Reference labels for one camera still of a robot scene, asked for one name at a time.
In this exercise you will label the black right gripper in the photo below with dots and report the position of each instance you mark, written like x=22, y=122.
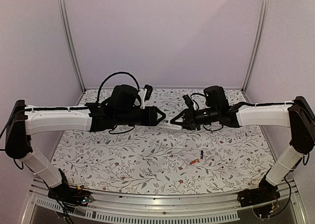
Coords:
x=188, y=119

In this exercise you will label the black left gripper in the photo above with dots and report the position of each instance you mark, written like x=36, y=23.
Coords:
x=150, y=119

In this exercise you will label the white remote control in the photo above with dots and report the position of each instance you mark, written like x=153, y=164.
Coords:
x=166, y=124

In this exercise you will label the orange battery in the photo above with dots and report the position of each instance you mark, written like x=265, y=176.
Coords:
x=194, y=161

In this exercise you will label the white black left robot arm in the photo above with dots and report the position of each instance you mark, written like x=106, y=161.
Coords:
x=126, y=106

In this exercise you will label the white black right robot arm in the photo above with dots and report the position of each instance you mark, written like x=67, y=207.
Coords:
x=296, y=115

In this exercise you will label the black battery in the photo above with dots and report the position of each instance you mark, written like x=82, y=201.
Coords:
x=201, y=154

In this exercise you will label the floral patterned table mat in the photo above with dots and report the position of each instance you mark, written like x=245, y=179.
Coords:
x=153, y=160

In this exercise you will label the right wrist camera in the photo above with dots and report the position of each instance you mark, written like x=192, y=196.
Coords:
x=192, y=104

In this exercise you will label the aluminium front rail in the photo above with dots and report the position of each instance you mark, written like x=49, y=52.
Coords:
x=211, y=208

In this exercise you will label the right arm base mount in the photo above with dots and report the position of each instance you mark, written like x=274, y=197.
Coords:
x=265, y=196

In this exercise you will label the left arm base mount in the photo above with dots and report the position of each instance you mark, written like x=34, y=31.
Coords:
x=69, y=195

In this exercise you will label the right metal frame post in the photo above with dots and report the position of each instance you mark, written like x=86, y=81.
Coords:
x=256, y=44

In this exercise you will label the metal frame post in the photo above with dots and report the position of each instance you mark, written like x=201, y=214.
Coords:
x=256, y=44
x=70, y=44

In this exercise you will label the left metal frame post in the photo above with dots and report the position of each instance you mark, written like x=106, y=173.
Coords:
x=70, y=44

